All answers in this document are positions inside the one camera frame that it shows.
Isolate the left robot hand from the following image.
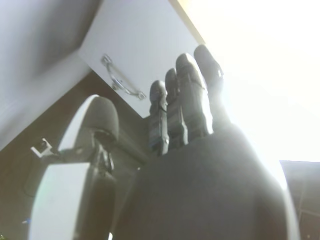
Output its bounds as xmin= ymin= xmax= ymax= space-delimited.
xmin=28 ymin=44 xmax=301 ymax=240

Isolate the white drawer front panel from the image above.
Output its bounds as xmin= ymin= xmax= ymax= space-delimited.
xmin=79 ymin=0 xmax=206 ymax=120

